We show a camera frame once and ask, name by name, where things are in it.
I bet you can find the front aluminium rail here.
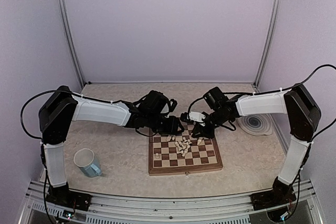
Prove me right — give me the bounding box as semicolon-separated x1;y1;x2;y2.
16;180;324;223

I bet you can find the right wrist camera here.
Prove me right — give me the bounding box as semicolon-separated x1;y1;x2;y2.
180;112;206;125

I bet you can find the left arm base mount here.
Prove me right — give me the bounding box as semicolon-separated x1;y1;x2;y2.
46;190;92;211

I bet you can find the white chess pieces pile right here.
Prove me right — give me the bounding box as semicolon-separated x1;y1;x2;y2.
174;137;192;157

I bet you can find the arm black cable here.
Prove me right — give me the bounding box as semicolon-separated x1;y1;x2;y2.
187;63;336;209
20;90;148;222

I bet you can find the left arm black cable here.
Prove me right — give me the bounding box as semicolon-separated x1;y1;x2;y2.
20;90;148;222

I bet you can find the aluminium frame post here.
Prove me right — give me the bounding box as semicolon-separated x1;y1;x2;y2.
254;0;281;88
57;0;86;88

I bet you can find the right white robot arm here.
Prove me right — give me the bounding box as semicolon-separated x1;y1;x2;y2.
187;83;321;205

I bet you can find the grey spiral coaster mat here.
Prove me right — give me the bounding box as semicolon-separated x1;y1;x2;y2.
237;114;272;136

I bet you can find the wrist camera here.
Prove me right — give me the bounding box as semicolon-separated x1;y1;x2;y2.
161;99;177;114
180;112;206;125

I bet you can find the right aluminium frame post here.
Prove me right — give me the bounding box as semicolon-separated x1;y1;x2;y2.
254;0;281;88

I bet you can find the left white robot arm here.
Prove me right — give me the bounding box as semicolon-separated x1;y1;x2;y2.
38;86;184;206

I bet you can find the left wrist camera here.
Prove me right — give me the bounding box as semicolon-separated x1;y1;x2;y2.
161;99;177;114

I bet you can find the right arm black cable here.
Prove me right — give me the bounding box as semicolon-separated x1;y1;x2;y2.
187;63;336;209

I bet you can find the light blue ceramic mug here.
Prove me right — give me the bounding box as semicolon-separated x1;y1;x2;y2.
73;148;102;178

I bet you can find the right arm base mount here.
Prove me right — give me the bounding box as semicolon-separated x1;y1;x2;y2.
250;190;297;211

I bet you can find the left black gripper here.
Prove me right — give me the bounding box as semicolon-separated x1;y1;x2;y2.
146;112;185;135

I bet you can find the wooden chess board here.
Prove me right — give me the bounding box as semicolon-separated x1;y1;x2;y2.
148;122;223;176

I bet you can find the left aluminium frame post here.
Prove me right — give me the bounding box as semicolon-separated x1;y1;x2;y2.
57;0;86;88

